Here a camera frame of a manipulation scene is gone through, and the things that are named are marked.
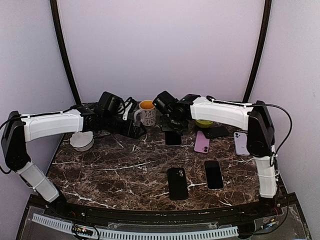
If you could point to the white scalloped bowl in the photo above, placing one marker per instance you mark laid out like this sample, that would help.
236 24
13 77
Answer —
82 141

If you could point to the lilac phone case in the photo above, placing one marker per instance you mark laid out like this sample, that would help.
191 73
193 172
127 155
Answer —
240 143

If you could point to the black left frame post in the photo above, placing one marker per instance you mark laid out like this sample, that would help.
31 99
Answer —
63 51

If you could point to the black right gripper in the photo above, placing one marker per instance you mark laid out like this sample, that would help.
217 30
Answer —
165 127

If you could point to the clear magsafe phone case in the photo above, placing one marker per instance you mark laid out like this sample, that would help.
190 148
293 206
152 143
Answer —
214 189

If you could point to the black front table rail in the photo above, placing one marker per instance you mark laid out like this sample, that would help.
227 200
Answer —
185 212

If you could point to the black phone purple edge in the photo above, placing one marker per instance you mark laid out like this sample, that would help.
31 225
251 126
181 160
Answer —
172 139

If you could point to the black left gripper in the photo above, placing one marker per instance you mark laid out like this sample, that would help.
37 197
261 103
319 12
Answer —
135 134

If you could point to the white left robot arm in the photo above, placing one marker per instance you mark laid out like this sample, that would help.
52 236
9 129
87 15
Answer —
19 129

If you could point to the black frame post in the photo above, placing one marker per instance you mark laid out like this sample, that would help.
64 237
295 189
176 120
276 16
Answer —
63 51
259 50

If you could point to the green bowl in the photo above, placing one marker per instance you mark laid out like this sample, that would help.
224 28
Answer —
204 124

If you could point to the white mug orange inside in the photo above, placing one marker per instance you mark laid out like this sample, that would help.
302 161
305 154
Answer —
147 112

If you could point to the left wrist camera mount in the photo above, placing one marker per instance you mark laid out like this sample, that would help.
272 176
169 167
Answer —
128 106

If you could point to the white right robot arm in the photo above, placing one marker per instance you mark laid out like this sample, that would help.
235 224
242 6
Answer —
254 118

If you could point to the white slotted cable duct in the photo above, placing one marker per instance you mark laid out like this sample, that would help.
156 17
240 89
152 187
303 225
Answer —
97 233

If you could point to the pink phone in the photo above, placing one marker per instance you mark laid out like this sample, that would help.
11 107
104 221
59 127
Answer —
201 143

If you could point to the black right frame post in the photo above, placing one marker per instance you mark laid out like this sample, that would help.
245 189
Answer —
259 50

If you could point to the black phone case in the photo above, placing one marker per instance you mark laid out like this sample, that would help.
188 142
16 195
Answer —
216 132

